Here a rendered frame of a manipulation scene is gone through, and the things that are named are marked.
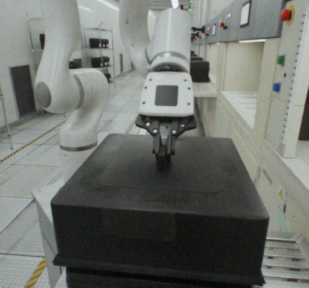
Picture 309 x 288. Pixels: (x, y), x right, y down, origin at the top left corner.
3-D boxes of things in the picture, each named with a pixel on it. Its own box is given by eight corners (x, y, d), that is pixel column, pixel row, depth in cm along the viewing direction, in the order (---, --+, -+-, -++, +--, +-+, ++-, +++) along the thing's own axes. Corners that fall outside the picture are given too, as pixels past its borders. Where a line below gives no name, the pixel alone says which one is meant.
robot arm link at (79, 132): (51, 146, 81) (40, 69, 73) (93, 130, 96) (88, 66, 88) (77, 154, 75) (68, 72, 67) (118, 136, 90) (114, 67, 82)
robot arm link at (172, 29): (140, 70, 55) (164, 45, 48) (146, 27, 61) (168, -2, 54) (172, 85, 59) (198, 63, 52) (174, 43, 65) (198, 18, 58)
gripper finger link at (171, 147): (168, 120, 46) (166, 154, 43) (186, 121, 45) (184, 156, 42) (169, 128, 49) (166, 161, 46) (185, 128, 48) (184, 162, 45)
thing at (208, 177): (110, 169, 64) (107, 119, 60) (229, 176, 61) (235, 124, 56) (50, 265, 36) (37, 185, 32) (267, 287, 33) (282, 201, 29)
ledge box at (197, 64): (187, 79, 357) (189, 60, 349) (208, 80, 353) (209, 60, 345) (187, 82, 329) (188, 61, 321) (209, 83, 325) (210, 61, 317)
